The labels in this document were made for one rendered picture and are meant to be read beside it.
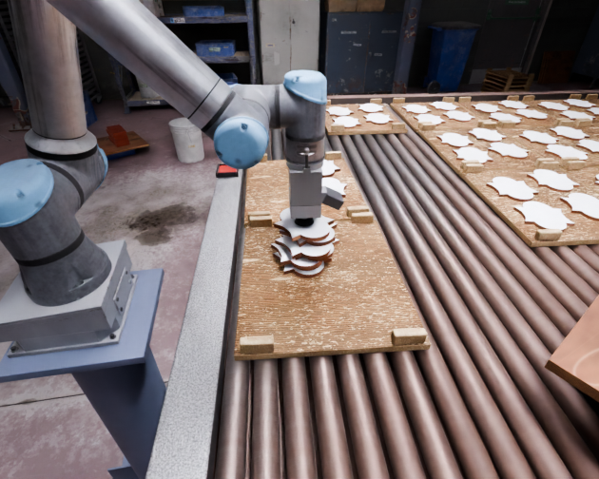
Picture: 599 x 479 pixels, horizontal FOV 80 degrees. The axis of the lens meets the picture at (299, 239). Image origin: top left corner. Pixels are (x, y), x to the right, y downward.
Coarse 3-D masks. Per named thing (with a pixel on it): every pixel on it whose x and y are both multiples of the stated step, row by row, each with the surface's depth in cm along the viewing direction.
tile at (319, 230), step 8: (288, 208) 84; (280, 216) 81; (288, 216) 81; (280, 224) 78; (288, 224) 78; (296, 224) 78; (312, 224) 78; (320, 224) 78; (328, 224) 80; (288, 232) 77; (296, 232) 76; (304, 232) 76; (312, 232) 76; (320, 232) 76; (328, 232) 76; (312, 240) 75
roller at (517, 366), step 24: (384, 168) 129; (408, 192) 112; (432, 240) 93; (456, 264) 83; (456, 288) 80; (480, 312) 72; (504, 336) 67; (504, 360) 64; (528, 360) 63; (528, 384) 59; (552, 408) 55; (552, 432) 54; (576, 432) 53; (576, 456) 50
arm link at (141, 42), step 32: (64, 0) 41; (96, 0) 41; (128, 0) 43; (96, 32) 43; (128, 32) 43; (160, 32) 44; (128, 64) 45; (160, 64) 45; (192, 64) 47; (192, 96) 47; (224, 96) 49; (224, 128) 48; (256, 128) 49; (224, 160) 51; (256, 160) 51
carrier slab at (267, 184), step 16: (336, 160) 128; (256, 176) 118; (272, 176) 118; (288, 176) 118; (336, 176) 118; (352, 176) 118; (256, 192) 109; (272, 192) 109; (288, 192) 109; (352, 192) 109; (256, 208) 101; (272, 208) 101
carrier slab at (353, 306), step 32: (352, 224) 94; (256, 256) 84; (352, 256) 84; (384, 256) 84; (256, 288) 75; (288, 288) 75; (320, 288) 75; (352, 288) 75; (384, 288) 75; (256, 320) 68; (288, 320) 68; (320, 320) 68; (352, 320) 68; (384, 320) 68; (416, 320) 68; (288, 352) 62; (320, 352) 62; (352, 352) 63
